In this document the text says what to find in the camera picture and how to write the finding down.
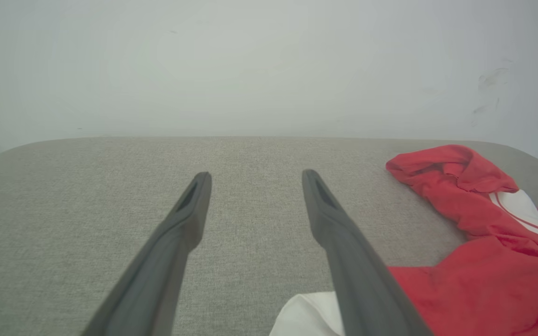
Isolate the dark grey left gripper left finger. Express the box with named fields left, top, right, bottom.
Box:
left=81, top=171, right=212, bottom=336

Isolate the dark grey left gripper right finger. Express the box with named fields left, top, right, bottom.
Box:
left=302, top=169, right=434, bottom=336

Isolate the red and white garment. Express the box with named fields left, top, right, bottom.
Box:
left=269, top=145, right=538, bottom=336

